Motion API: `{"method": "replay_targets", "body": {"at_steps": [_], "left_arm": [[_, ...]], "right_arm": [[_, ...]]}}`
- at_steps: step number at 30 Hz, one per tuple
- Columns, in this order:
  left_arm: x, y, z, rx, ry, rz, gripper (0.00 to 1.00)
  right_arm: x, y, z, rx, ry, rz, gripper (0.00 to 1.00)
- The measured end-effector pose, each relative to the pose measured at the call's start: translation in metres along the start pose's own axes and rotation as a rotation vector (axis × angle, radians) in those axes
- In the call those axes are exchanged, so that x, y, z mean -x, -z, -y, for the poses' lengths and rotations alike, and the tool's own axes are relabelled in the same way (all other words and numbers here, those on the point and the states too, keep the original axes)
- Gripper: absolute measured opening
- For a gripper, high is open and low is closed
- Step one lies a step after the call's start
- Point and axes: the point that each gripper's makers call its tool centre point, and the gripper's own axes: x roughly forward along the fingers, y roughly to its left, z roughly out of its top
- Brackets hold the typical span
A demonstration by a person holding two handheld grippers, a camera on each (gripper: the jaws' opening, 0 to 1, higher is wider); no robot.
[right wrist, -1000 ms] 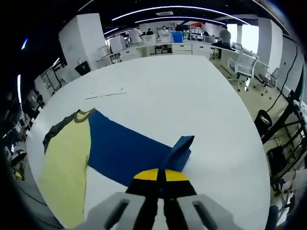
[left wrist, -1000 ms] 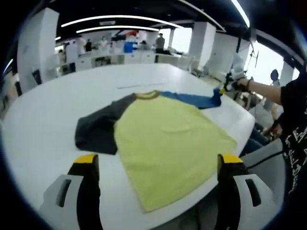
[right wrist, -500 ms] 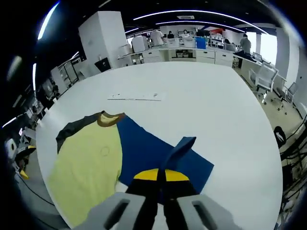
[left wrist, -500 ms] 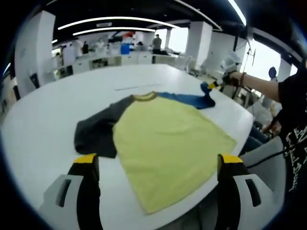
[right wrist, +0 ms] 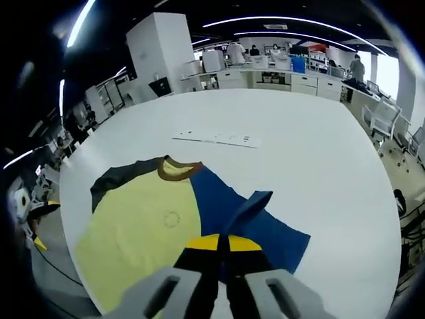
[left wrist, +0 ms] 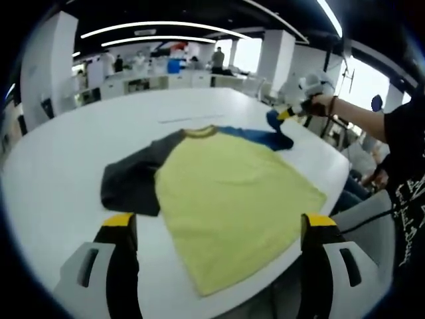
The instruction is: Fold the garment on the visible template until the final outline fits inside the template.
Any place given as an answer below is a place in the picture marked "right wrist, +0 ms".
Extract black bin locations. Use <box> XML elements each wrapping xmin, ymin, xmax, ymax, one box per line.
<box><xmin>148</xmin><ymin>76</ymin><xmax>174</xmax><ymax>98</ymax></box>

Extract short curved ceiling light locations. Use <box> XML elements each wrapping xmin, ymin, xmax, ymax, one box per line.
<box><xmin>233</xmin><ymin>31</ymin><xmax>353</xmax><ymax>53</ymax></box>

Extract long curved ceiling light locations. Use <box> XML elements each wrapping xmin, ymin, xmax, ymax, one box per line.
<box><xmin>202</xmin><ymin>15</ymin><xmax>388</xmax><ymax>56</ymax></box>

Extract small white appliance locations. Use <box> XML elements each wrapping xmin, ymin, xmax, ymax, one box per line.
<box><xmin>183</xmin><ymin>60</ymin><xmax>204</xmax><ymax>79</ymax></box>

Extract straight ceiling light strip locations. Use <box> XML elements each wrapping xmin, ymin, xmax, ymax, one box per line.
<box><xmin>3</xmin><ymin>149</ymin><xmax>34</xmax><ymax>170</ymax></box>
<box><xmin>58</xmin><ymin>78</ymin><xmax>66</xmax><ymax>116</ymax></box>
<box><xmin>66</xmin><ymin>0</ymin><xmax>98</xmax><ymax>49</ymax></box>

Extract glass door cabinet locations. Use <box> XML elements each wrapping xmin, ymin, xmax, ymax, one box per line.
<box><xmin>96</xmin><ymin>76</ymin><xmax>129</xmax><ymax>114</ymax></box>

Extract black metal stand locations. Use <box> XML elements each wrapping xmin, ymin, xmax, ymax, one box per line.
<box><xmin>393</xmin><ymin>188</ymin><xmax>425</xmax><ymax>270</ymax></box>

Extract blue box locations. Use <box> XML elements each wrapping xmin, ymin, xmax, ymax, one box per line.
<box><xmin>291</xmin><ymin>55</ymin><xmax>307</xmax><ymax>74</ymax></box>

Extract white office chair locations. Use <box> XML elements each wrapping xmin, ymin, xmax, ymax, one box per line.
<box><xmin>361</xmin><ymin>97</ymin><xmax>403</xmax><ymax>158</ymax></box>

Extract white flat table strip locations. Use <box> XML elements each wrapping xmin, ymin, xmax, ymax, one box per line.
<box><xmin>171</xmin><ymin>128</ymin><xmax>262</xmax><ymax>150</ymax></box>

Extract large white appliance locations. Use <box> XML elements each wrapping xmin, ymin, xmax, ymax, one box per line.
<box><xmin>201</xmin><ymin>49</ymin><xmax>228</xmax><ymax>73</ymax></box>

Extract white cabinet counter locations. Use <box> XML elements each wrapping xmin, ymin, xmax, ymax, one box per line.
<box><xmin>181</xmin><ymin>62</ymin><xmax>351</xmax><ymax>102</ymax></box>

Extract white square pillar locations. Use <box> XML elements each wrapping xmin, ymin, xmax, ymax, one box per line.
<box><xmin>125</xmin><ymin>12</ymin><xmax>196</xmax><ymax>99</ymax></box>
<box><xmin>396</xmin><ymin>54</ymin><xmax>418</xmax><ymax>126</ymax></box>

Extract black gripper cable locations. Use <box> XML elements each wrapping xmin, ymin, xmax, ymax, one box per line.
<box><xmin>33</xmin><ymin>246</ymin><xmax>84</xmax><ymax>287</ymax></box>

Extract yellow blue grey garment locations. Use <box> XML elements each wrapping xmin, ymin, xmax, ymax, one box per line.
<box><xmin>73</xmin><ymin>154</ymin><xmax>312</xmax><ymax>316</ymax></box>

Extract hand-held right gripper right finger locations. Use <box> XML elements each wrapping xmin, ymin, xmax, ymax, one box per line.
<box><xmin>225</xmin><ymin>234</ymin><xmax>336</xmax><ymax>319</ymax></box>

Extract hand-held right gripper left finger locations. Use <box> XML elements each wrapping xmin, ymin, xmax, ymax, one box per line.
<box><xmin>112</xmin><ymin>233</ymin><xmax>222</xmax><ymax>319</ymax></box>

